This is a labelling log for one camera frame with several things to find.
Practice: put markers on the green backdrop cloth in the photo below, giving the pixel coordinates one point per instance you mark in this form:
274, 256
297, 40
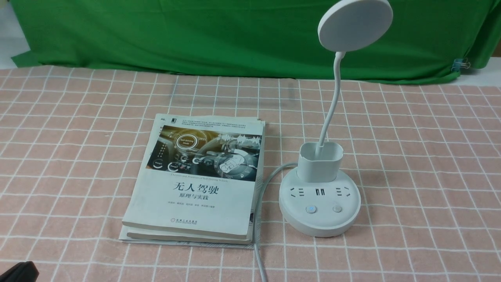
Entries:
255, 38

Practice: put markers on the top self-driving textbook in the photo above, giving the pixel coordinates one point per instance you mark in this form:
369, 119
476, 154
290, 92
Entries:
199, 175

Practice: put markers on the white desk lamp with sockets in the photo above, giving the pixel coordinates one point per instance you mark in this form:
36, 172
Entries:
316, 197

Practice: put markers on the black object at corner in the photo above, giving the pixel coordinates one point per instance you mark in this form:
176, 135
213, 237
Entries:
22, 272

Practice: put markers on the blue binder clip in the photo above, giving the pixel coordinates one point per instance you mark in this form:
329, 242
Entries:
459, 64

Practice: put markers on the bottom white book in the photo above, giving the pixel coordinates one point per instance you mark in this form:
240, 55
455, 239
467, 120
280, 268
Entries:
146, 236

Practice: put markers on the pink checkered tablecloth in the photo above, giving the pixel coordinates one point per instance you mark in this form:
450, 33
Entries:
426, 159

